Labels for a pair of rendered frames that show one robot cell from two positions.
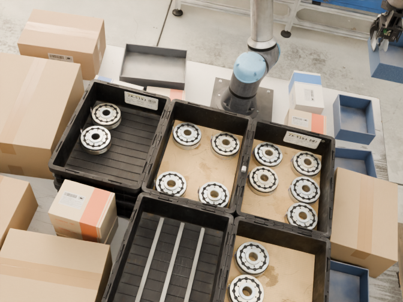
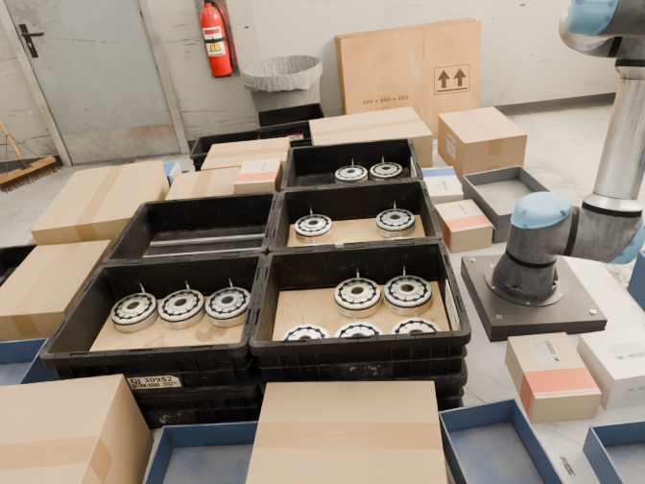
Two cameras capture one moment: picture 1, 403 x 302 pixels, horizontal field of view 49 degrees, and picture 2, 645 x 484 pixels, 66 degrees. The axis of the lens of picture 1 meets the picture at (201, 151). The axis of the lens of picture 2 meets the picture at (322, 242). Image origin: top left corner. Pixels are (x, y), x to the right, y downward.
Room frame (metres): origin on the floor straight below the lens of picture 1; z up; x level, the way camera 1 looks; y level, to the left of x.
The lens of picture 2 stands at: (0.82, -1.08, 1.56)
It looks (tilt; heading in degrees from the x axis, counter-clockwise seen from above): 33 degrees down; 93
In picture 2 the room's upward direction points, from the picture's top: 7 degrees counter-clockwise
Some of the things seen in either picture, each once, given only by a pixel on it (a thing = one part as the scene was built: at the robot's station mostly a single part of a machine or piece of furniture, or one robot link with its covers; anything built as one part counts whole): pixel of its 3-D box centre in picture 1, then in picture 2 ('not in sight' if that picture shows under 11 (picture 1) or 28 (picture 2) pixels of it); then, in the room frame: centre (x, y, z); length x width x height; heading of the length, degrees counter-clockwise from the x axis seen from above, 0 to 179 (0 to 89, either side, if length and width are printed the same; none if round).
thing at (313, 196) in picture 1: (305, 189); (358, 340); (0.83, -0.37, 0.86); 0.10 x 0.10 x 0.01
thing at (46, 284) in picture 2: not in sight; (60, 299); (0.05, -0.04, 0.78); 0.30 x 0.22 x 0.16; 88
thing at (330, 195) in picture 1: (288, 174); (356, 292); (0.83, -0.30, 0.92); 0.40 x 0.30 x 0.02; 177
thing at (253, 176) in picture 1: (264, 178); (357, 292); (0.84, -0.23, 0.86); 0.10 x 0.10 x 0.01
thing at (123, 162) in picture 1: (114, 140); (351, 180); (0.86, 0.30, 0.87); 0.40 x 0.30 x 0.11; 177
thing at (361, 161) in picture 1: (346, 168); (497, 463); (1.05, -0.58, 0.73); 0.20 x 0.15 x 0.07; 97
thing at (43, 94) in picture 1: (29, 115); (368, 152); (0.94, 0.65, 0.80); 0.40 x 0.30 x 0.20; 5
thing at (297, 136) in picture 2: not in sight; (295, 151); (0.58, 1.74, 0.37); 0.42 x 0.34 x 0.46; 1
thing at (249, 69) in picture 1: (248, 73); (540, 225); (1.27, -0.12, 0.91); 0.13 x 0.12 x 0.14; 159
